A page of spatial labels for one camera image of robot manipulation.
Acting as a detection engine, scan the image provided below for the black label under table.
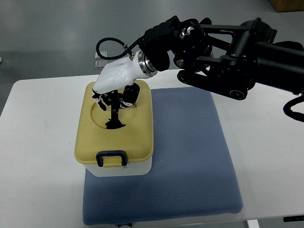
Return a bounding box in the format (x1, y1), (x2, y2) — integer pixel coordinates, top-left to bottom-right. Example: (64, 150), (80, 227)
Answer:
(283, 215), (304, 222)

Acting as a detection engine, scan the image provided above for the blue padded mat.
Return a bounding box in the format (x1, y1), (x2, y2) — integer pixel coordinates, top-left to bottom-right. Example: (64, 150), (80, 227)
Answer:
(83, 87), (243, 225)

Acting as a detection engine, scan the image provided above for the white storage box base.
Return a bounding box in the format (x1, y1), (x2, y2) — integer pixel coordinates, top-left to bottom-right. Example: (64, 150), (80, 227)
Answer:
(84, 156), (152, 177)

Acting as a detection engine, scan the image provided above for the silver floor plate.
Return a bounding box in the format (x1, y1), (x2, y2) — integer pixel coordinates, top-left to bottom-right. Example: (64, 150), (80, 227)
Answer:
(95, 51), (107, 59)
(95, 60), (108, 70)

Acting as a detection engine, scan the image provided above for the upper silver floor plate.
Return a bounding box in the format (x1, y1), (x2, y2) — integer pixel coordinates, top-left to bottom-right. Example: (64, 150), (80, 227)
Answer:
(95, 51), (107, 59)

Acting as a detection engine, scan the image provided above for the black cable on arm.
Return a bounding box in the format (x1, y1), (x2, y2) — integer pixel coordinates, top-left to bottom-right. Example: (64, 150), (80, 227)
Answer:
(96, 35), (146, 59)

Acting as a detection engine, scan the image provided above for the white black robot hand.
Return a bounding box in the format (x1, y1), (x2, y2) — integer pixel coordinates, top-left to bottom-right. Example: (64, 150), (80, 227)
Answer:
(91, 51), (158, 112)

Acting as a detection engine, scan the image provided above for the yellow box lid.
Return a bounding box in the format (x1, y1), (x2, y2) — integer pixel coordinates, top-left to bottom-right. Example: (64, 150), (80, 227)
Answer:
(74, 80), (153, 165)

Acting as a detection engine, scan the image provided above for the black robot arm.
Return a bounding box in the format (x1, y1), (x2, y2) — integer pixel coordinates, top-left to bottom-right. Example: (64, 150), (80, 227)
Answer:
(139, 16), (304, 121)

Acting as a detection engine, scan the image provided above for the brown cardboard box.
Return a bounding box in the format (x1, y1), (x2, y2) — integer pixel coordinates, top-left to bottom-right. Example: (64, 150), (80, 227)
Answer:
(269, 0), (304, 12)

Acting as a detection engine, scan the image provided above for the lower silver floor plate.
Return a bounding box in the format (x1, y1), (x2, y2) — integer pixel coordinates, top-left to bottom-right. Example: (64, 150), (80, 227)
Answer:
(95, 60), (108, 70)

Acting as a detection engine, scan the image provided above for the front dark blue latch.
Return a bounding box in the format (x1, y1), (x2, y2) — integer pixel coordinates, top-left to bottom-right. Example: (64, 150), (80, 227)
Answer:
(95, 150), (127, 168)

